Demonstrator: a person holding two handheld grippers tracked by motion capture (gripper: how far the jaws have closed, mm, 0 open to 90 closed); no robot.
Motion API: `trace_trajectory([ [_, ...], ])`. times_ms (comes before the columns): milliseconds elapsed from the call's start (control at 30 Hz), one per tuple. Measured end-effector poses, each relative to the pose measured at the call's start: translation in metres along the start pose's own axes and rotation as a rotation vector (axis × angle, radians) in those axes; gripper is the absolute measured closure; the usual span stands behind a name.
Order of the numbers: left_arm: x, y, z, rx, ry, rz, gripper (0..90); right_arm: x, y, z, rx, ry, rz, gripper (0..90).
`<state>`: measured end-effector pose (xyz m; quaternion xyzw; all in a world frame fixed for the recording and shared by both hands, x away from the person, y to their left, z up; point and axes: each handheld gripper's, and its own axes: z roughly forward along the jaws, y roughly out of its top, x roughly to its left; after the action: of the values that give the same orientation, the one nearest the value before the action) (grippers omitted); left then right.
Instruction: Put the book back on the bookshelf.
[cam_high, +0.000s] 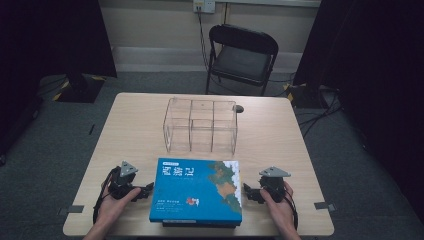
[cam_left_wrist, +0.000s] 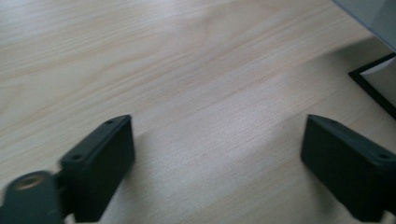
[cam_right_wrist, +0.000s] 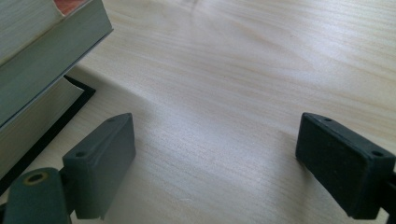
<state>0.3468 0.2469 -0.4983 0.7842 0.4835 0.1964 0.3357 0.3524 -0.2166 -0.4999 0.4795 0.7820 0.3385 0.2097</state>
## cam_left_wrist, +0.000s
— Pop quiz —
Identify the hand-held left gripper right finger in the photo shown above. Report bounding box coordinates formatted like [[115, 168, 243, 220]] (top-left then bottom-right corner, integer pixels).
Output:
[[299, 113, 396, 223]]

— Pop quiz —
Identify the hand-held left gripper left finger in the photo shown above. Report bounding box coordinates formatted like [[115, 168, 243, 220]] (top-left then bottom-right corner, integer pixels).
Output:
[[59, 113, 136, 224]]

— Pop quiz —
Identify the clear acrylic book rack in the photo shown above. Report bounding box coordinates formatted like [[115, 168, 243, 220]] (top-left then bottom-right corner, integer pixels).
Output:
[[331, 0, 396, 120]]

